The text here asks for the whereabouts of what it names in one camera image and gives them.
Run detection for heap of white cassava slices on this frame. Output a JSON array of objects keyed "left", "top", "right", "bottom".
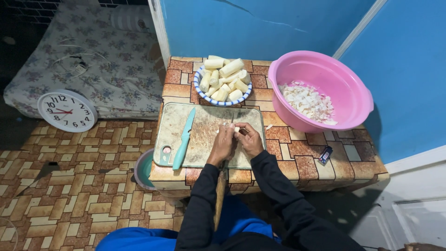
[{"left": 279, "top": 81, "right": 338, "bottom": 126}]

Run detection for white charger cable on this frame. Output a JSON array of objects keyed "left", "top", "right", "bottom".
[{"left": 52, "top": 38, "right": 111, "bottom": 79}]

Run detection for teal kitchen knife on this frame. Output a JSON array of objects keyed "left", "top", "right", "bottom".
[{"left": 172, "top": 107, "right": 196, "bottom": 171}]

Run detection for person's left hand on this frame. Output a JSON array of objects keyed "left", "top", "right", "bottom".
[{"left": 208, "top": 123, "right": 237, "bottom": 166}]

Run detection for striped pillow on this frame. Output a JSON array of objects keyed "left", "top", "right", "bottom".
[{"left": 111, "top": 4, "right": 156, "bottom": 34}]

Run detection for teal plastic basin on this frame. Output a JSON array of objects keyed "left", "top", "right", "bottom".
[{"left": 134, "top": 148, "right": 157, "bottom": 191}]

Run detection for person's blue shorts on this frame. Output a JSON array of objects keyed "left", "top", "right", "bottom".
[{"left": 96, "top": 196, "right": 283, "bottom": 251}]

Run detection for pile of peeled cassava chunks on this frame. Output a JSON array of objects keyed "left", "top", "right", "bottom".
[{"left": 199, "top": 55, "right": 251, "bottom": 102}]

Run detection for long knife with wooden handle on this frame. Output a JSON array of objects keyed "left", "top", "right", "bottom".
[{"left": 213, "top": 112, "right": 235, "bottom": 232}]

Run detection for pink plastic basin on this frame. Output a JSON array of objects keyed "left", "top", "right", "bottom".
[{"left": 268, "top": 50, "right": 374, "bottom": 134}]

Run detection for mattress with floral sheet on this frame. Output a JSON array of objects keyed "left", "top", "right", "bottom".
[{"left": 3, "top": 2, "right": 166, "bottom": 121}]

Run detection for blue and white rimmed bowl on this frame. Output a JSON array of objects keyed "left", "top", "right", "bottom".
[{"left": 193, "top": 64, "right": 253, "bottom": 107}]

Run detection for white door frame post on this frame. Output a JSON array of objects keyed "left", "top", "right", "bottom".
[{"left": 148, "top": 0, "right": 171, "bottom": 67}]

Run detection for small blue lighter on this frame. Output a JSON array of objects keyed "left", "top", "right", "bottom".
[{"left": 318, "top": 146, "right": 333, "bottom": 165}]

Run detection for brick patterned table cover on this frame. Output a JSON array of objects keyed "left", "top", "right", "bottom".
[{"left": 148, "top": 56, "right": 391, "bottom": 207}]

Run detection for white door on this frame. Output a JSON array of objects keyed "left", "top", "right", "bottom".
[{"left": 348, "top": 145, "right": 446, "bottom": 251}]

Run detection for white round wall clock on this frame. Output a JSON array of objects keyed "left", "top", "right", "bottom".
[{"left": 37, "top": 89, "right": 98, "bottom": 133}]

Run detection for worn pale green cutting board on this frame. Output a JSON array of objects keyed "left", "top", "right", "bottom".
[{"left": 153, "top": 102, "right": 267, "bottom": 170}]

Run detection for person's right hand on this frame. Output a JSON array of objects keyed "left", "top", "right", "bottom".
[{"left": 234, "top": 122, "right": 265, "bottom": 160}]

